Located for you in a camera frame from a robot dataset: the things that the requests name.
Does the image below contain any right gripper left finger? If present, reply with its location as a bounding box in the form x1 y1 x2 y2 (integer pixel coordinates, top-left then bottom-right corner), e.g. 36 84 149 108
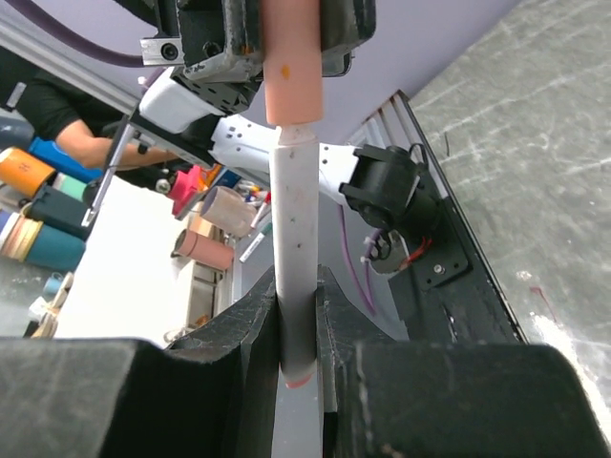
168 271 280 457

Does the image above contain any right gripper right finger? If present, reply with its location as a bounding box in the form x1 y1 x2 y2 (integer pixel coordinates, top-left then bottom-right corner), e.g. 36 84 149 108
316 266 411 457

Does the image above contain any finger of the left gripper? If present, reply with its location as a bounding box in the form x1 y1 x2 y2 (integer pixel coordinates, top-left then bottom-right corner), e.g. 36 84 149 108
177 1 263 79
320 0 376 76

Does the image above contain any red white marker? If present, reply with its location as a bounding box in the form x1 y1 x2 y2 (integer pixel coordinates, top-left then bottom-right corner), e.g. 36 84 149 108
270 125 319 388

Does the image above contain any orange marker cap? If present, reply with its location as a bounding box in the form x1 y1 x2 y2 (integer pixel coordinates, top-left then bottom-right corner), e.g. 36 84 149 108
260 0 324 126

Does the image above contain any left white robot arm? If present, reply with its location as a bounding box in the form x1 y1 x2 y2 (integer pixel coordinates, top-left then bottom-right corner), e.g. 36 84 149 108
129 1 441 239

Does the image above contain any black base beam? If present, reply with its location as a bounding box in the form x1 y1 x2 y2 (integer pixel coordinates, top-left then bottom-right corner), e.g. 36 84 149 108
364 92 526 344

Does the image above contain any person in black shirt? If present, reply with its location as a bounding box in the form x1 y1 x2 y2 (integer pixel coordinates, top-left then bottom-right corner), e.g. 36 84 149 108
1 48 188 190

